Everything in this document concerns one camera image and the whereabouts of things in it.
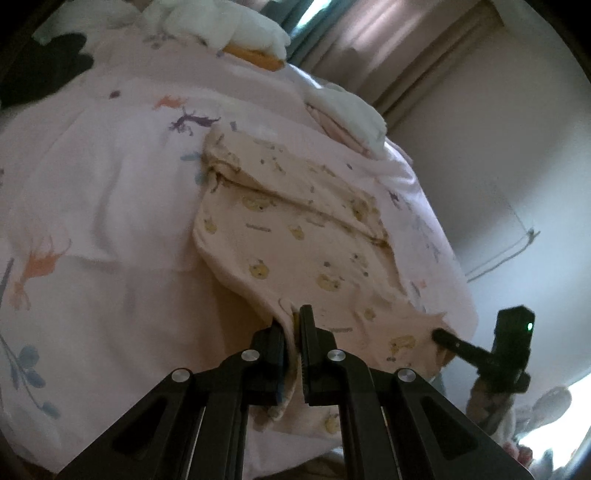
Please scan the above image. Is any beige curtain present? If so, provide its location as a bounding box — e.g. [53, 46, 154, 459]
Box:
[305, 0, 504, 123]

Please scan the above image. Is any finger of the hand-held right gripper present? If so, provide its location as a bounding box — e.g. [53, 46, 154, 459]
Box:
[431, 327, 498, 371]

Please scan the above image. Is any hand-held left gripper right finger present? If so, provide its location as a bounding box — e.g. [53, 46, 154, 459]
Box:
[299, 305, 533, 480]

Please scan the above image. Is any black cloth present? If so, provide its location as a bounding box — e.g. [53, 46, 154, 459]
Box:
[0, 32, 95, 109]

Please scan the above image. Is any pink printed blanket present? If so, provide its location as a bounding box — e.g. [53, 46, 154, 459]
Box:
[0, 18, 481, 472]

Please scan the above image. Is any person's right forearm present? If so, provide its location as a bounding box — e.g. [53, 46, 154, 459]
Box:
[465, 375, 515, 433]

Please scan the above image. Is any folded white cloth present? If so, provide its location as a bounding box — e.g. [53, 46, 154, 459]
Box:
[304, 87, 389, 155]

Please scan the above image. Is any orange pillow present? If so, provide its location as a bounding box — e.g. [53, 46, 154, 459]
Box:
[222, 44, 288, 73]

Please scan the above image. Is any cream printed baby onesie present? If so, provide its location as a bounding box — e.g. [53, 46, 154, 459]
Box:
[193, 124, 451, 437]

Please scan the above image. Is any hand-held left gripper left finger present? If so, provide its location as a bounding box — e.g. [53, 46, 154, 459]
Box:
[55, 320, 296, 480]

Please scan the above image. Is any thin wall cable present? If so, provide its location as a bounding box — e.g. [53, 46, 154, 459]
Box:
[465, 182, 542, 283]

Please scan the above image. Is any white bunched blanket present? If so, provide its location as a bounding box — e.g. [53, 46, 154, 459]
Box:
[143, 0, 293, 61]

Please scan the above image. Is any folded pink cloth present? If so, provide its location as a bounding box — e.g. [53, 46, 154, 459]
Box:
[307, 104, 370, 153]

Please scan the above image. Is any teal curtain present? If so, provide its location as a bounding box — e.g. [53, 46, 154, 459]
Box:
[259, 0, 340, 65]

